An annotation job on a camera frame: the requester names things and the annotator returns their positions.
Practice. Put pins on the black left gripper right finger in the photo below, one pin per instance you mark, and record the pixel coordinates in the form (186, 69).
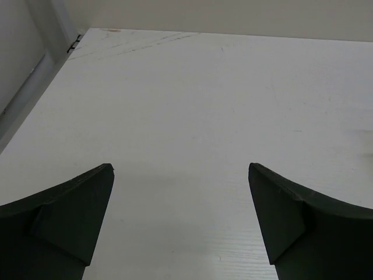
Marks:
(308, 235)

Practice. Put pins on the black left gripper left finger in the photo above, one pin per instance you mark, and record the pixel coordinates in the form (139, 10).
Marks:
(53, 234)

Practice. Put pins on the aluminium left rail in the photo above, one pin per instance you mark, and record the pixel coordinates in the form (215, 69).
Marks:
(29, 93)

